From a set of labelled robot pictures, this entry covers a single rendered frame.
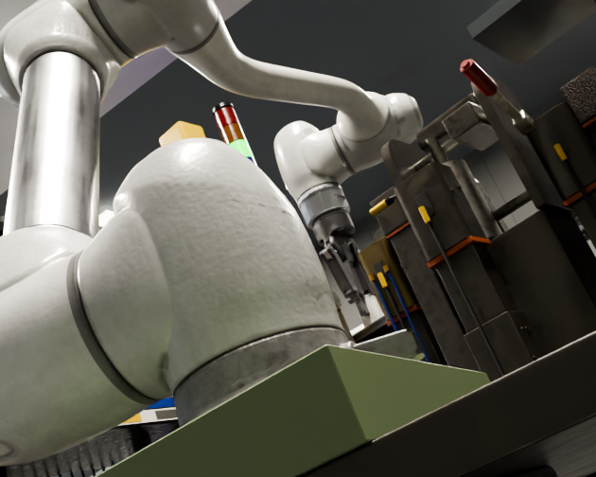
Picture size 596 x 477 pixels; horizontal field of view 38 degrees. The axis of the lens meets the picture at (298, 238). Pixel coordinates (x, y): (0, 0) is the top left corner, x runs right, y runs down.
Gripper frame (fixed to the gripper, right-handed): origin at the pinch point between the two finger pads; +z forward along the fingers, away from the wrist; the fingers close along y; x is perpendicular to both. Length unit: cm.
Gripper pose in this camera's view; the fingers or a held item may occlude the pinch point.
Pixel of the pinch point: (371, 315)
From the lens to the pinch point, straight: 160.3
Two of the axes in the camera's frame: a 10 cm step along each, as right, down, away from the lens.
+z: 3.6, 8.6, -3.7
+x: -7.0, 5.1, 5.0
